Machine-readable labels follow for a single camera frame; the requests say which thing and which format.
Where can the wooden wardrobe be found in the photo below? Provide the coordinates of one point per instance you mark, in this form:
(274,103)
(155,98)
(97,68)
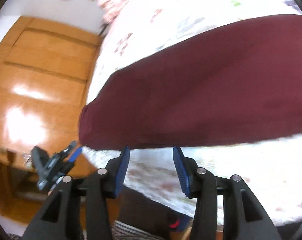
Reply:
(45,72)

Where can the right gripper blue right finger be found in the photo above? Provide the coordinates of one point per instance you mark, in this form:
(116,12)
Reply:
(186,171)

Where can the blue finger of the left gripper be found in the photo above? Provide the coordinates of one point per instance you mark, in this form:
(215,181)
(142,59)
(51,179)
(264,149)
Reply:
(75,155)
(69,149)

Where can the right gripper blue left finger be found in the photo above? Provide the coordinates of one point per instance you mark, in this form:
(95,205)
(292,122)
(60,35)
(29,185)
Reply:
(117,169)

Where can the maroon pants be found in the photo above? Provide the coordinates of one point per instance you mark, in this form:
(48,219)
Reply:
(239,83)

